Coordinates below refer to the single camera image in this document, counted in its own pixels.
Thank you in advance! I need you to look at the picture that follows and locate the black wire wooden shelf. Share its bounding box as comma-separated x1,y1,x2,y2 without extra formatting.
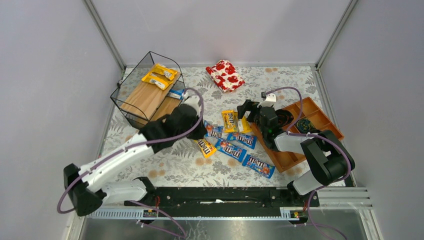
110,51,186,129

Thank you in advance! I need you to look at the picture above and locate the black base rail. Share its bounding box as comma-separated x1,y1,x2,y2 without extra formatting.
124,187,320,218

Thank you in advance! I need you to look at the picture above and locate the black coiled cable roll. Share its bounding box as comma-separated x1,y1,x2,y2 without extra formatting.
274,109,295,128

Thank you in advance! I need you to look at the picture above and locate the blue m&m bag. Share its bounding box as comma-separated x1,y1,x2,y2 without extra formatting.
203,120,224,139
214,138,247,163
226,132,257,150
167,89,185,100
241,154,276,179

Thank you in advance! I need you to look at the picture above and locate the floral table mat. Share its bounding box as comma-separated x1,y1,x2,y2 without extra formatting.
112,66,322,187

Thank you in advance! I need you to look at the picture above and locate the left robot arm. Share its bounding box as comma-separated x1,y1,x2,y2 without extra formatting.
56,95,207,216

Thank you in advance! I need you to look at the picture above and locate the red white floral pouch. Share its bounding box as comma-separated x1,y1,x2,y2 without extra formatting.
205,59,246,93

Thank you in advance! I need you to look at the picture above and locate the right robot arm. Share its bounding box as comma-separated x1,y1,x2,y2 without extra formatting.
236,99,355,196

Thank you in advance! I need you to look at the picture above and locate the yellow m&m bag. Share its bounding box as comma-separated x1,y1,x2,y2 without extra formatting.
221,110,238,133
151,63,178,81
141,72,173,90
237,115,252,134
194,138,217,158

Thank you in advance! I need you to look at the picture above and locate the orange compartment tray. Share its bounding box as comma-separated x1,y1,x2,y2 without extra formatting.
250,97,344,173

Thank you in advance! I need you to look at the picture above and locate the green black coiled roll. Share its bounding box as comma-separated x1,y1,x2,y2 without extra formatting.
295,118,319,134

